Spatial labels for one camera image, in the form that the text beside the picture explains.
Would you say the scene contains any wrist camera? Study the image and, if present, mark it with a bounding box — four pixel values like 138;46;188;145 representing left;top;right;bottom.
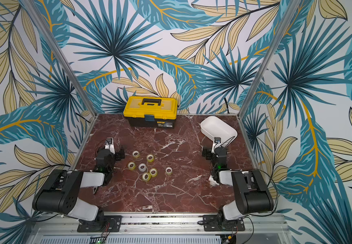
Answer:
105;138;115;154
212;137;221;153

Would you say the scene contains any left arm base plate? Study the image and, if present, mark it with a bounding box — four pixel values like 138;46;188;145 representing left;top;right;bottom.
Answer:
77;216;122;233

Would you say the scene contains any yellow black toolbox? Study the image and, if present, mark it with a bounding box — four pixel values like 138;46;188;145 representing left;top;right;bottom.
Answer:
123;96;178;128

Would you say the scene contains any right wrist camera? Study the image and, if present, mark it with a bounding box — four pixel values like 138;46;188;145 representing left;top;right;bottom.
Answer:
212;137;221;153

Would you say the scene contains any yellow tape roll bottom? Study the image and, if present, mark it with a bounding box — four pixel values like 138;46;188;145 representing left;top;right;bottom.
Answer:
142;172;151;182

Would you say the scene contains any yellow tape roll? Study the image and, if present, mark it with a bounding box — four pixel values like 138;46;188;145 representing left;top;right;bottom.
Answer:
132;150;140;158
142;172;151;182
165;167;173;175
149;168;158;178
146;154;155;163
127;162;136;170

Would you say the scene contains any white pipe fitting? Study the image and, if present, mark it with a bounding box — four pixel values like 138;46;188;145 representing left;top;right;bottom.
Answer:
208;176;220;187

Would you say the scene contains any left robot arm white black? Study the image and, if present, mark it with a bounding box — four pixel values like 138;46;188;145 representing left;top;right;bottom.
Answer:
32;147;125;232

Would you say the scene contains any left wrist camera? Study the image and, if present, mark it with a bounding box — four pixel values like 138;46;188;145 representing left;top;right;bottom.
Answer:
105;138;115;154

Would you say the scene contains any aluminium front rail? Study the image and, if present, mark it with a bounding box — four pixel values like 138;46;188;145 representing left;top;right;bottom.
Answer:
30;212;290;236

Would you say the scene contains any white plastic storage box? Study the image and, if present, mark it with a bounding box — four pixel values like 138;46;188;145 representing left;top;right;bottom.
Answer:
200;116;238;146

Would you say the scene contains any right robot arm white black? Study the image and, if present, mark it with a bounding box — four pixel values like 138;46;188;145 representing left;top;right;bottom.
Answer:
202;146;274;231

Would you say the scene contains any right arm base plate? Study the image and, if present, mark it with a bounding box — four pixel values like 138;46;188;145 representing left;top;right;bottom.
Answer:
199;215;245;232

